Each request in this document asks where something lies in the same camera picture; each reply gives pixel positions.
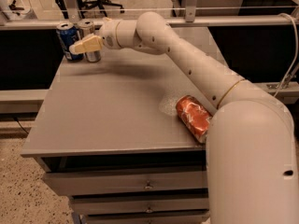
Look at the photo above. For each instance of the orange soda can lying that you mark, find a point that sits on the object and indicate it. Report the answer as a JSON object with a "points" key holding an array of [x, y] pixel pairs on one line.
{"points": [[194, 116]]}

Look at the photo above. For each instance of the blue pepsi can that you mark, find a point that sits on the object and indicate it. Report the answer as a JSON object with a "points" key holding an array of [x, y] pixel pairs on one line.
{"points": [[68, 35]]}

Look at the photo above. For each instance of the middle grey drawer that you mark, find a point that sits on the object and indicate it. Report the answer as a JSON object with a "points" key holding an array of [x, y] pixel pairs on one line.
{"points": [[141, 203]]}

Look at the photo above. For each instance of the grey metal rail frame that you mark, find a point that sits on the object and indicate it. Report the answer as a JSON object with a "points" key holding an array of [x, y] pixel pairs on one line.
{"points": [[44, 14]]}

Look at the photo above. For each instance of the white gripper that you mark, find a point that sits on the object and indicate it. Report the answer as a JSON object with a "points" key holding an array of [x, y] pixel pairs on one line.
{"points": [[107, 34]]}

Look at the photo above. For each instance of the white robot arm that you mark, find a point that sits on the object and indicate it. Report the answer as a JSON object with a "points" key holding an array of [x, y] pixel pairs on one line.
{"points": [[251, 163]]}

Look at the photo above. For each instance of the bottom grey drawer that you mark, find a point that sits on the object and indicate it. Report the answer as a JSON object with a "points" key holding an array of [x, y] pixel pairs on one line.
{"points": [[172, 217]]}

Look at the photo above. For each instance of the silver redbull can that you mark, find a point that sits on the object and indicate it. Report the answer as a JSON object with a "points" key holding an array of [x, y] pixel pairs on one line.
{"points": [[87, 28]]}

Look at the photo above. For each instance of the top grey drawer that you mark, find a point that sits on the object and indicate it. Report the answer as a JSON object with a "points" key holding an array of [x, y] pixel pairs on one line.
{"points": [[126, 180]]}

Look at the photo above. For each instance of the grey drawer cabinet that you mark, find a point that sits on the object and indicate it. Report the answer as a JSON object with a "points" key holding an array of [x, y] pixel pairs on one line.
{"points": [[116, 114]]}

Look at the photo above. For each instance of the grey drawer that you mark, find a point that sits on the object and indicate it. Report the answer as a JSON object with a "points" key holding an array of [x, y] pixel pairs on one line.
{"points": [[126, 180], [172, 217], [141, 203]]}

